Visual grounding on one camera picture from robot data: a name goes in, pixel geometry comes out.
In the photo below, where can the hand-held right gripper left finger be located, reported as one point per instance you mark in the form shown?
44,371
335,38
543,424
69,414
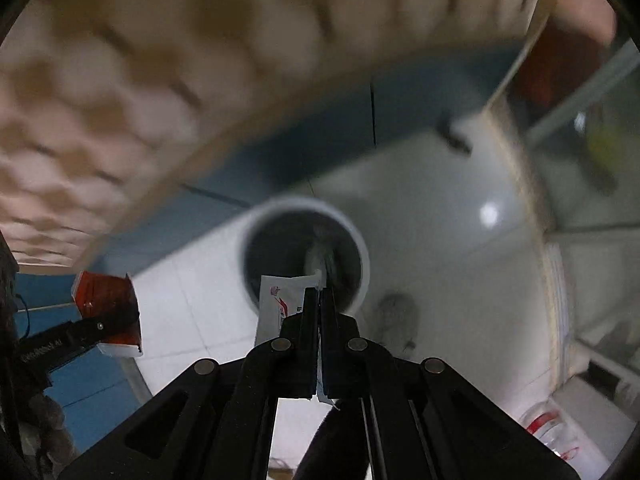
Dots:
311,310

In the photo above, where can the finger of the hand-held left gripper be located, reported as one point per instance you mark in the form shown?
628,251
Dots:
92,327

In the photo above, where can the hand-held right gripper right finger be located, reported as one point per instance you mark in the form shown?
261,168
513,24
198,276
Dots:
327,310

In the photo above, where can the red snack packet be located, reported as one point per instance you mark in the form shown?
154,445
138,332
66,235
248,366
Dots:
105,290

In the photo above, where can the white packet with red print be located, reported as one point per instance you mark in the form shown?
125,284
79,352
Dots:
272,300

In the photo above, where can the white cup with dark inside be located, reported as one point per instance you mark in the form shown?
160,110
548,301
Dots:
290,245

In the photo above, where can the dark cloth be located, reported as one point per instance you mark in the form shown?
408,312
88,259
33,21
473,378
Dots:
330,450

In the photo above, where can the clear plastic bottle red label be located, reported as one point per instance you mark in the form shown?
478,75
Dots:
550,422

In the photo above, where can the dark red object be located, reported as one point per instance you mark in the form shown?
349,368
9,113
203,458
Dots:
555,70

